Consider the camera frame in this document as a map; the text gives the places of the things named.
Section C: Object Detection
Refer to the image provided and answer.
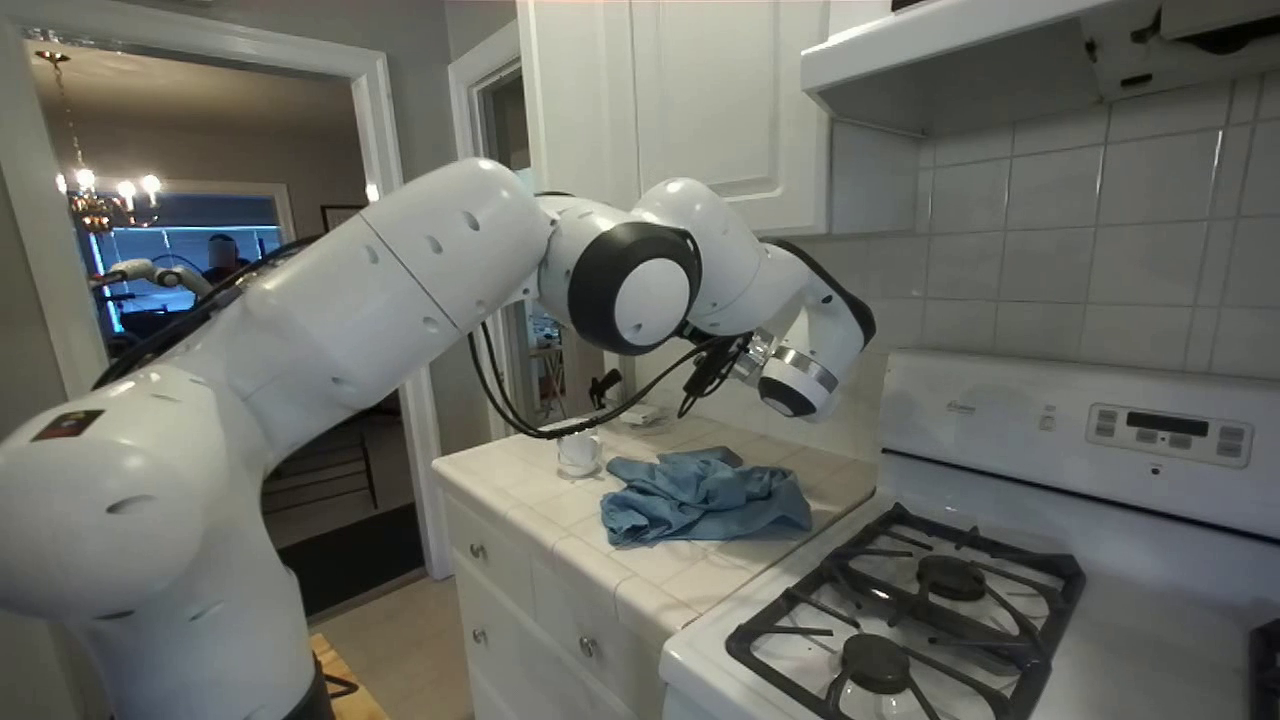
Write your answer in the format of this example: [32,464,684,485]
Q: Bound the white power adapter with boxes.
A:
[613,395,663,430]

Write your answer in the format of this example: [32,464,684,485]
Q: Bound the white mug with blue flowers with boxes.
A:
[552,427,609,485]

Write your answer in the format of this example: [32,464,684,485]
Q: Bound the blue cloth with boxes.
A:
[598,445,815,550]

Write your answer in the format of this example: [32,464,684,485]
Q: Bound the white lower cabinet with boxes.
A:
[431,464,671,720]

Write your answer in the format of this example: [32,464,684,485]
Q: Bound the black stove grate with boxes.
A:
[724,499,1088,720]

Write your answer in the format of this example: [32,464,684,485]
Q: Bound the person in dark clothes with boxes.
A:
[198,233,251,293]

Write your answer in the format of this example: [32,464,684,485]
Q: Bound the white gas stove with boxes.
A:
[655,346,1280,720]

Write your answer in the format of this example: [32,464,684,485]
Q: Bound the wooden base board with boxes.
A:
[307,629,393,720]

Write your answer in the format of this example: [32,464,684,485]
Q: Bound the white range hood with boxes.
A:
[796,0,1280,145]

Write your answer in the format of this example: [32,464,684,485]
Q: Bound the lit chandelier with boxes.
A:
[32,35,174,238]

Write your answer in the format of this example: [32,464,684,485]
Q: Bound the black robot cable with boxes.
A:
[463,325,751,445]

